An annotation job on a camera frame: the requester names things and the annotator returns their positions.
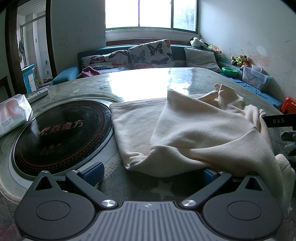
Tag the panda plush toy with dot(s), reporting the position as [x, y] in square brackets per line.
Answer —
[196, 42]

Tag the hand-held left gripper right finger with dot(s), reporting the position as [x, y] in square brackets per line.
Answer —
[208, 174]

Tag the clear plastic storage box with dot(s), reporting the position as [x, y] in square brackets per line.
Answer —
[254, 78]

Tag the flat butterfly print pillow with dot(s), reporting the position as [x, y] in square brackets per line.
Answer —
[104, 59]

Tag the colourful plush toy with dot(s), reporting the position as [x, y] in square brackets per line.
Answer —
[214, 48]

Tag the dark wooden door frame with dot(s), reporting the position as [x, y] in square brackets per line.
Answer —
[51, 46]

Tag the hanging dark cloth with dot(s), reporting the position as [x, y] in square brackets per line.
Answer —
[21, 49]

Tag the person's right hand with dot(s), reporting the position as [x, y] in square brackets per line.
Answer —
[289, 137]

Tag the large butterfly print pillow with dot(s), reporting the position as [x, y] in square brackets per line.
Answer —
[150, 53]

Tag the blue corner sofa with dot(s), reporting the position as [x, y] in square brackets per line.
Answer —
[179, 52]

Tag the pink cloth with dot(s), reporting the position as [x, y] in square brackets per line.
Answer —
[89, 72]

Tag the grey pillow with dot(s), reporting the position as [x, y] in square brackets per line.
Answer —
[201, 59]

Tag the black round induction cooktop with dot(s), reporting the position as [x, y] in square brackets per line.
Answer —
[62, 139]

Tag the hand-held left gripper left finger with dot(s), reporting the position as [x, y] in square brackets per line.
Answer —
[93, 173]

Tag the blue white cabinet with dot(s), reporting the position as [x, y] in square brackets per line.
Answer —
[29, 77]

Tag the brown teddy bear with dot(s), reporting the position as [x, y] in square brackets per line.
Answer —
[244, 59]

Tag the window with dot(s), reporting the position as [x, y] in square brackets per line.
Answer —
[150, 14]

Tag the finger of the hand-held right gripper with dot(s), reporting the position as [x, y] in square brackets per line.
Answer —
[281, 121]

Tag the green bowl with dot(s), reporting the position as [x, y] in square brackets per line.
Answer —
[229, 71]

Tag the red plastic stool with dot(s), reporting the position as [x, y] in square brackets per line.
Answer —
[289, 104]

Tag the cream fleece garment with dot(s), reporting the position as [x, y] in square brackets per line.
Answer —
[185, 129]

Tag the white tissue pack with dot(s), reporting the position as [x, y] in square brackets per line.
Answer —
[13, 115]

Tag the grey remote control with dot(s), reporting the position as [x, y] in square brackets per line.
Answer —
[37, 95]

